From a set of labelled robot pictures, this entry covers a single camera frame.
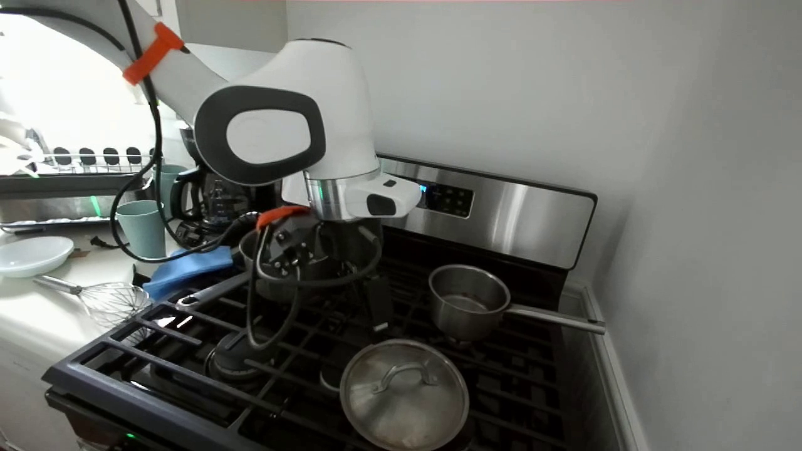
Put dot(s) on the steel wire whisk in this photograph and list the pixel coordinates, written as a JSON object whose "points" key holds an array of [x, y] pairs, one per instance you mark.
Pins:
{"points": [[111, 298]]}

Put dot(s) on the silver pot lid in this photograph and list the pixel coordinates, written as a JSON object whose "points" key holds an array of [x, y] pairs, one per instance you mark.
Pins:
{"points": [[405, 396]]}

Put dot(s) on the big steel pot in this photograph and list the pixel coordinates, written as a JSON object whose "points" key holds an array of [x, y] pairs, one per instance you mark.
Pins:
{"points": [[243, 279]]}

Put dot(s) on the black gas stove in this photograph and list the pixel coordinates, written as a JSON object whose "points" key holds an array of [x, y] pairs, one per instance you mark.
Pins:
{"points": [[174, 378]]}

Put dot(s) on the light blue plate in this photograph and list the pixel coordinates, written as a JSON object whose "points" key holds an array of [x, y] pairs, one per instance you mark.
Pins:
{"points": [[33, 255]]}

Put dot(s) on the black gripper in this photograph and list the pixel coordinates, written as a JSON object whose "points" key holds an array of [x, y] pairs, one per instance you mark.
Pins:
{"points": [[303, 259]]}

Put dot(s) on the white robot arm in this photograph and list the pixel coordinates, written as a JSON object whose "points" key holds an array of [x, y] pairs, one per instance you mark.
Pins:
{"points": [[301, 116]]}

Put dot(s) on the black coffee maker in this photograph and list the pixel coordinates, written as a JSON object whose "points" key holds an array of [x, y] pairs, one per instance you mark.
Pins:
{"points": [[208, 208]]}

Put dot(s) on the light green plastic cup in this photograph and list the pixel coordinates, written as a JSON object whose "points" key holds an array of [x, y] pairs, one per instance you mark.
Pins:
{"points": [[143, 229]]}

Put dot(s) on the steel dish rack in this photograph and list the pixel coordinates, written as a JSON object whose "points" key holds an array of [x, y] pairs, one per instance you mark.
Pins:
{"points": [[68, 186]]}

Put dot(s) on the small steel pot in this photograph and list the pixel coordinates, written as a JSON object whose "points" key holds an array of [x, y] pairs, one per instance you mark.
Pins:
{"points": [[468, 303]]}

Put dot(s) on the blue folded cloth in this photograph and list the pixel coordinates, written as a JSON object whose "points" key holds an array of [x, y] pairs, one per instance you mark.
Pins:
{"points": [[174, 274]]}

